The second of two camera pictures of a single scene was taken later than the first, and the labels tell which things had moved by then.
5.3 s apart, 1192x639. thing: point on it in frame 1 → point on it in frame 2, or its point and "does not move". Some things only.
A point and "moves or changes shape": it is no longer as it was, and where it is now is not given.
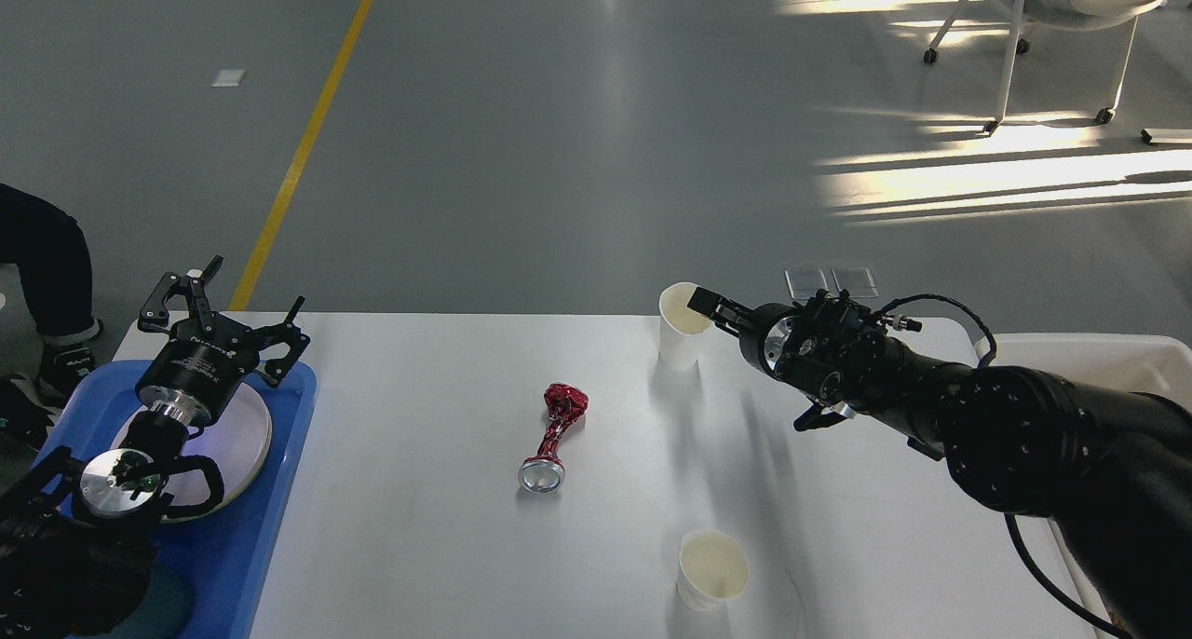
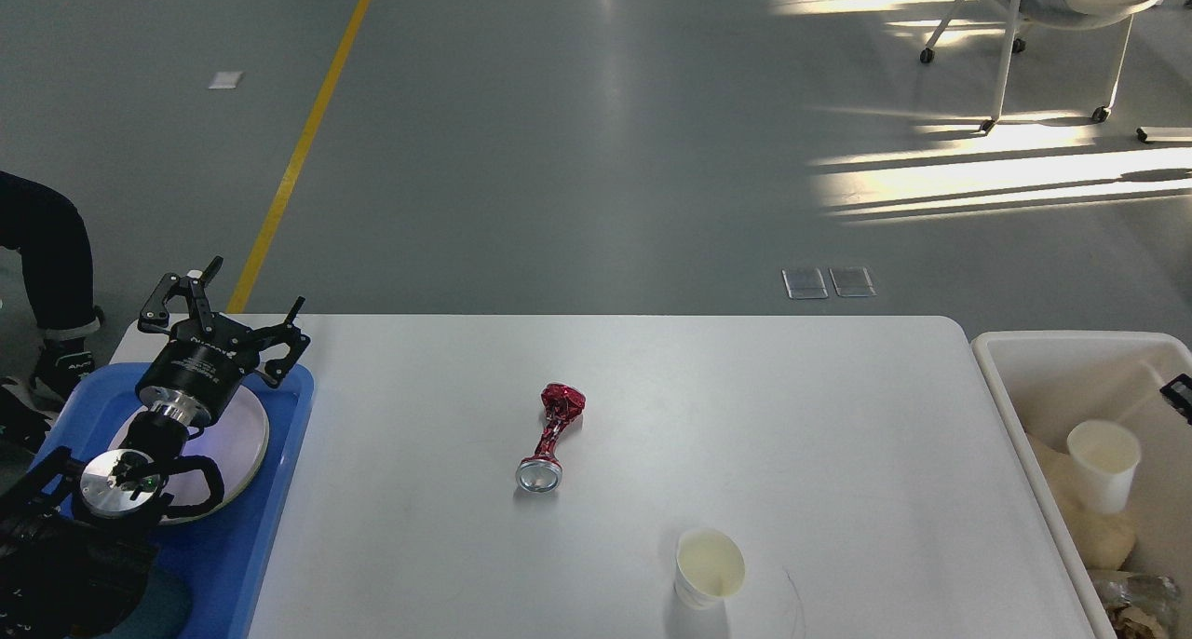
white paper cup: [684, 333] moves or changes shape
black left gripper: [195, 377] does not move
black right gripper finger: [725, 313] → [1178, 392]
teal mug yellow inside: [165, 611] does not move
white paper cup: [712, 568] does not move
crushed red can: [545, 471] does not move
